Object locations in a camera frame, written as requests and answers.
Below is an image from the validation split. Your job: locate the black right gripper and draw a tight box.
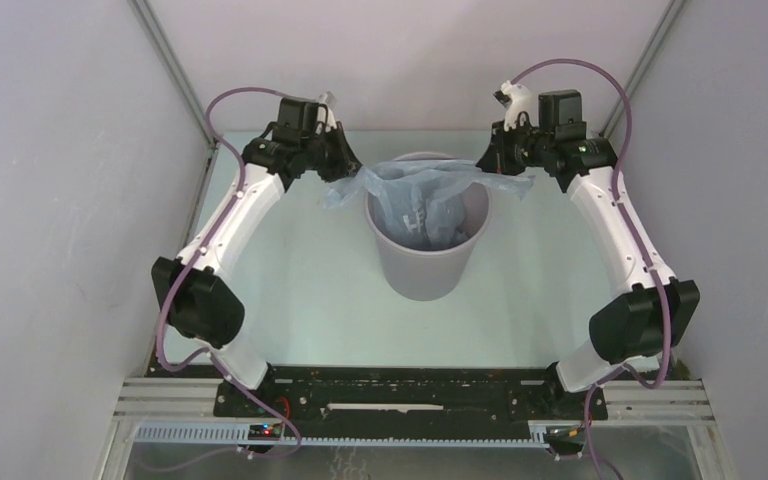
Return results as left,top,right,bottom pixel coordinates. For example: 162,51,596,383
478,116,554,180

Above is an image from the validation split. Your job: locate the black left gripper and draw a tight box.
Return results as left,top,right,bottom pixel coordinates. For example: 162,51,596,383
300,122,367,183

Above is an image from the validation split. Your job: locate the light blue plastic trash bag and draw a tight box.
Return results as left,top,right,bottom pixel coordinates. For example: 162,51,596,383
324,158,534,251

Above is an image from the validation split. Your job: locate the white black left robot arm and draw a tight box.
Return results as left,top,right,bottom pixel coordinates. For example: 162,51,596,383
151,92,361,417

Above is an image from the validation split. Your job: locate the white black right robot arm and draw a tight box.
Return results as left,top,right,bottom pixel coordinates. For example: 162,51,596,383
477,82,700,418

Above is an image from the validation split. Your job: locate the grey plastic trash bin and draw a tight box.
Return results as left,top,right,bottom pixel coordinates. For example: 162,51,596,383
364,153,492,301

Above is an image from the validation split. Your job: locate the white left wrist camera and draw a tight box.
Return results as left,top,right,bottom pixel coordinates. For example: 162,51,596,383
316,91,337,132

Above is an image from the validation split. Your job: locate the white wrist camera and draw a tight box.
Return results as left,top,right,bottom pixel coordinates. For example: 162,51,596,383
494,81,533,132
316,91,337,132

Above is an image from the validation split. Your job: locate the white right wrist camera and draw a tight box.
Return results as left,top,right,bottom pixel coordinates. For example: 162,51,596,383
494,81,533,132

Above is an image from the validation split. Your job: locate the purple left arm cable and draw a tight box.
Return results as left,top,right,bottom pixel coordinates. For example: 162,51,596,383
156,86,332,460

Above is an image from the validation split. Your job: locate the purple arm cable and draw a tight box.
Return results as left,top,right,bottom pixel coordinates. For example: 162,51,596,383
513,58,673,480
156,86,332,460

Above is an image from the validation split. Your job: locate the right corner aluminium post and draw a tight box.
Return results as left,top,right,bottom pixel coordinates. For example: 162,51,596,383
599,0,690,137

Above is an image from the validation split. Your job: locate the corner aluminium post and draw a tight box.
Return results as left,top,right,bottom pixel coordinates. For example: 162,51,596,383
599,0,690,137
127,0,216,150

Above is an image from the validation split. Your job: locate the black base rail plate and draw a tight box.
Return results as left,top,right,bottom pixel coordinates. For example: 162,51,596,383
213,366,608,440

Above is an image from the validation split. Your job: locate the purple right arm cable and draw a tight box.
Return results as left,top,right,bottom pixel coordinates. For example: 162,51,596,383
513,58,673,480

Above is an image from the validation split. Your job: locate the left corner aluminium post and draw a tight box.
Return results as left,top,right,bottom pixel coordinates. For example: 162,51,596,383
127,0,216,150

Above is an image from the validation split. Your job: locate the white slotted cable duct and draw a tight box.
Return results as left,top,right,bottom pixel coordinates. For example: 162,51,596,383
132,422,585,449

